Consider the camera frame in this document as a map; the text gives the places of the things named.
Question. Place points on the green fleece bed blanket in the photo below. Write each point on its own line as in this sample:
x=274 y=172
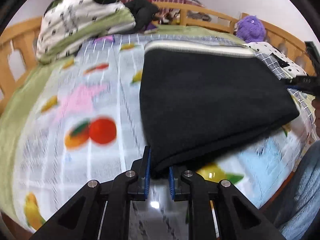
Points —
x=32 y=84

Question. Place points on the white floral pillow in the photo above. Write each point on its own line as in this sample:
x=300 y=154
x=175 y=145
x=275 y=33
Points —
x=276 y=61

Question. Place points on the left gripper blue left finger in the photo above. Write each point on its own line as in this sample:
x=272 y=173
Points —
x=101 y=210

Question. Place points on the black sweatpants with white stripe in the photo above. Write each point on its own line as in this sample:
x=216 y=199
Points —
x=198 y=102

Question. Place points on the person blue jeans leg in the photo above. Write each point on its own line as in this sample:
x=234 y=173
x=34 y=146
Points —
x=295 y=211

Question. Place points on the folded white green floral quilt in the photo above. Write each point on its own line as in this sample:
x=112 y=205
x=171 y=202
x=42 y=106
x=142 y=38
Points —
x=67 y=24

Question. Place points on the purple plush toy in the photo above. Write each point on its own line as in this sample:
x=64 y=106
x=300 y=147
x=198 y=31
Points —
x=250 y=29

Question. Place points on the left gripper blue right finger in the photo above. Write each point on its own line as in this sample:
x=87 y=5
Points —
x=218 y=210

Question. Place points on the grey checkered cloth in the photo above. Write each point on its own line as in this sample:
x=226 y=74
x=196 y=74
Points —
x=116 y=65

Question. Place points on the black clothing pile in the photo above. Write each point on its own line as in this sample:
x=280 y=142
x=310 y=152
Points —
x=143 y=12

